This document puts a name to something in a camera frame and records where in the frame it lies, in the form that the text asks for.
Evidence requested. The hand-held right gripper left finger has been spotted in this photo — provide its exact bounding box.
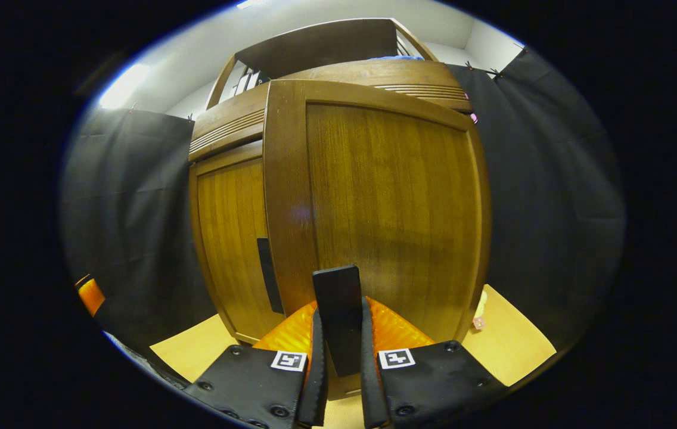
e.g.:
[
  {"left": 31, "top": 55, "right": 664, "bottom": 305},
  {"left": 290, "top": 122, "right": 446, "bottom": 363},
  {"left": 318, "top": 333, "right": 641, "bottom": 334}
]
[{"left": 187, "top": 301, "right": 328, "bottom": 429}]

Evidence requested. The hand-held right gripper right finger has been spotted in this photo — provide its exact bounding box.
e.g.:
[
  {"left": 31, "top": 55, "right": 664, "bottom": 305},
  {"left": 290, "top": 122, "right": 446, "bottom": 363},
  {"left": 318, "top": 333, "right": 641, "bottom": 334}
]
[{"left": 360, "top": 296, "right": 509, "bottom": 429}]

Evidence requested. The wooden shoe cabinet door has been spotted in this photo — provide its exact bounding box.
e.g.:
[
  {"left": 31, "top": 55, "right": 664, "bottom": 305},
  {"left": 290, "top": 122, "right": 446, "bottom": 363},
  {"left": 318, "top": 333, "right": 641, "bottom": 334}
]
[
  {"left": 188, "top": 156, "right": 285, "bottom": 343},
  {"left": 263, "top": 79, "right": 492, "bottom": 401}
]

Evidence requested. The wooden double-door shoe cabinet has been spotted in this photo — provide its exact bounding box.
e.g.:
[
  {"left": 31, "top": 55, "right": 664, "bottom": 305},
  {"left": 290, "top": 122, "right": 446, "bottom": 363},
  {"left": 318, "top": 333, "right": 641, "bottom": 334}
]
[{"left": 188, "top": 18, "right": 474, "bottom": 346}]

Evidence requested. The black backdrop cloth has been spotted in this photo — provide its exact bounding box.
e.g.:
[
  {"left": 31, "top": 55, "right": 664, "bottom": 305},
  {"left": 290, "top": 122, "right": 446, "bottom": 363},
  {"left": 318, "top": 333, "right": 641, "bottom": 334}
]
[{"left": 61, "top": 48, "right": 625, "bottom": 358}]

